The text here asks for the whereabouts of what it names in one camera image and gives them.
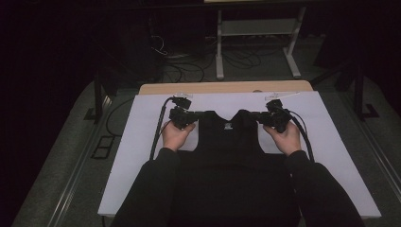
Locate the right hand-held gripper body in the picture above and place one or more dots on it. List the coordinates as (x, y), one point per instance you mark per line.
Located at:
(279, 116)

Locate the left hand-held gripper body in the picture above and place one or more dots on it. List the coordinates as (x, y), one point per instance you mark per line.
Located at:
(180, 116)

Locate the black tank top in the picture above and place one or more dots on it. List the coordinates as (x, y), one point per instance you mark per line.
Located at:
(230, 151)

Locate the person's left hand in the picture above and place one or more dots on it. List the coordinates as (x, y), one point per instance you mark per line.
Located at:
(175, 137)

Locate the person's right hand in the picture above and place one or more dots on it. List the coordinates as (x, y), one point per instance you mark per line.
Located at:
(285, 140)

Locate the white table sheet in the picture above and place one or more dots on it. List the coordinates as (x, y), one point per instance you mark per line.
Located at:
(331, 142)

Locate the black metal stand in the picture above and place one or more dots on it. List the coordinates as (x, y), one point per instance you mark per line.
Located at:
(98, 101)
(359, 91)

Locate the white metal stand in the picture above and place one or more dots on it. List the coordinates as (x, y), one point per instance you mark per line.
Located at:
(258, 28)

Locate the metal floor rail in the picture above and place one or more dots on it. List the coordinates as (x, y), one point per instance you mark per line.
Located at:
(75, 176)
(375, 151)

